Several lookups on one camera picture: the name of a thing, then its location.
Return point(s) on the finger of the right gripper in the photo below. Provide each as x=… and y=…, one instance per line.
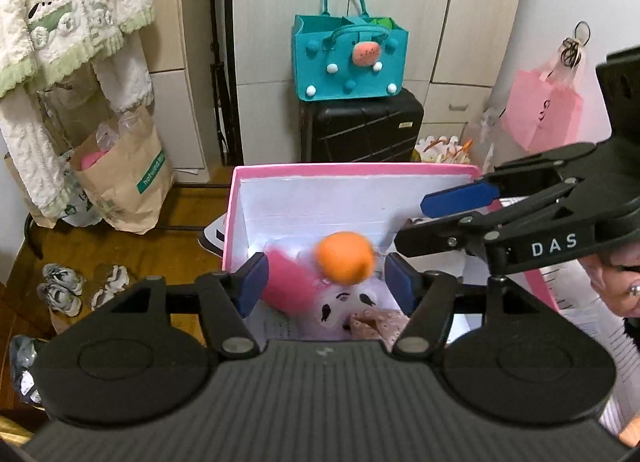
x=422, y=237
x=460, y=199

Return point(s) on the pink cardboard box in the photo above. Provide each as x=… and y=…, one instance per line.
x=295, y=205

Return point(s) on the white panda plush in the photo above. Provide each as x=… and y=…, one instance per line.
x=328, y=320

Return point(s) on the orange sponge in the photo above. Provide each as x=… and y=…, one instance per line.
x=345, y=258

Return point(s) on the brown paper bag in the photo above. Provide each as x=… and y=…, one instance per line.
x=125, y=171

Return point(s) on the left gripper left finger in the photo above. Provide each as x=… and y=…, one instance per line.
x=226, y=299

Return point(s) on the pink paper bag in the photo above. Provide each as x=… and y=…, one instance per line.
x=544, y=107

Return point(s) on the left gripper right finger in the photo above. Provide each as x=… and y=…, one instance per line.
x=427, y=298

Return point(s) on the beige wardrobe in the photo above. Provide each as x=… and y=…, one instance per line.
x=230, y=76

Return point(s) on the teal felt tote bag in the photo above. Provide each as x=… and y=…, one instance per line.
x=338, y=58

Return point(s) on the black suitcase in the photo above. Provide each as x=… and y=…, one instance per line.
x=360, y=130

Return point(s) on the floral pink cloth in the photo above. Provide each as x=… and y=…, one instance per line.
x=381, y=325

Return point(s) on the colourful gift bag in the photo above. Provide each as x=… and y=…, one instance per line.
x=443, y=150

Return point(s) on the cream knitted cardigan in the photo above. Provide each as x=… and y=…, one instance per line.
x=43, y=42

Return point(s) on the patterned slippers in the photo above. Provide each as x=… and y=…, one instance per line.
x=62, y=288

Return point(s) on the striped tablecloth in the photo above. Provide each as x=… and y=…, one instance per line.
x=564, y=284

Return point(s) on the person's right hand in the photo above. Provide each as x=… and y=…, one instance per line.
x=611, y=277

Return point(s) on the pink fluffy puff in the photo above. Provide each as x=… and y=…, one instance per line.
x=291, y=288

